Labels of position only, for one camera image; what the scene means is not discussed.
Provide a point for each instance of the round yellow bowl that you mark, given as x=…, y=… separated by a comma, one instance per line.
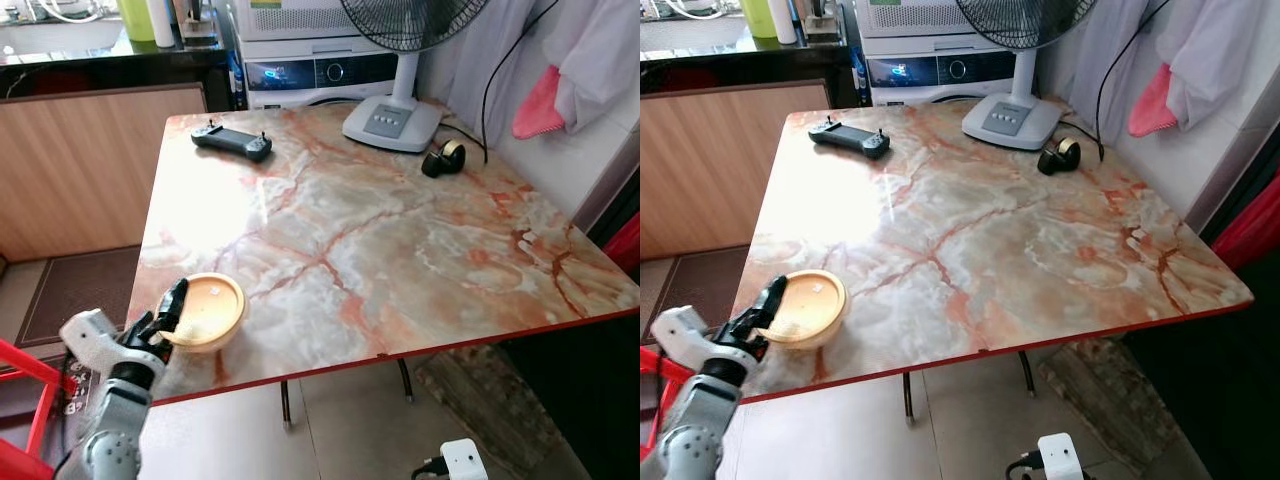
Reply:
x=212, y=312
x=812, y=310

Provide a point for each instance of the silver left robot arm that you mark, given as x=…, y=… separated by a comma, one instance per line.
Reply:
x=700, y=425
x=112, y=420

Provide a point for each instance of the brown doormat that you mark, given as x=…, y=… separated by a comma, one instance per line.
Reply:
x=705, y=290
x=75, y=295

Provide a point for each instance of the light wooden panel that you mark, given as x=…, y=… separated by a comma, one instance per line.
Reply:
x=720, y=170
x=90, y=170

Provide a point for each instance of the black metal table leg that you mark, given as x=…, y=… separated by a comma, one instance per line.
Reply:
x=1026, y=374
x=405, y=380
x=907, y=398
x=287, y=405

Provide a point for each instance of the red fabric item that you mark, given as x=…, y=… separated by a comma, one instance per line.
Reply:
x=625, y=245
x=1250, y=225

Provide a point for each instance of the black handheld controller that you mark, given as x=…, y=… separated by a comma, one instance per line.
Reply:
x=850, y=138
x=232, y=141

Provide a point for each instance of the glossy black counter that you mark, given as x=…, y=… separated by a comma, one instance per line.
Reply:
x=720, y=66
x=100, y=68

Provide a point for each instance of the white washing machine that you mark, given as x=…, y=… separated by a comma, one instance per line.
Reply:
x=920, y=70
x=300, y=75

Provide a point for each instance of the mottled stone slab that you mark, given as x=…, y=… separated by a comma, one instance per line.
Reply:
x=1110, y=395
x=490, y=400

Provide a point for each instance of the white bottle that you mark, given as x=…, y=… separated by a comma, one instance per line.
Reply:
x=785, y=20
x=161, y=22

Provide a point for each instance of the green bottle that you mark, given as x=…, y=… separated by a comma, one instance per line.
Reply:
x=135, y=18
x=760, y=16

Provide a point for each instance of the white standing fan black head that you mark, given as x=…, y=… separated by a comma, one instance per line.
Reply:
x=1010, y=118
x=393, y=120

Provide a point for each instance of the pink cloth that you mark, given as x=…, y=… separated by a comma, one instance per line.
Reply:
x=540, y=108
x=1153, y=105

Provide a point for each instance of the white hanging garment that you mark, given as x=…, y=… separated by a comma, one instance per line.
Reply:
x=1220, y=40
x=590, y=50

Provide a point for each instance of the red metal frame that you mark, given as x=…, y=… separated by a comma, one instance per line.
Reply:
x=30, y=358
x=648, y=362

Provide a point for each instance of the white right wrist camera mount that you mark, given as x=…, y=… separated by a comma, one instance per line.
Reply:
x=464, y=460
x=1060, y=455

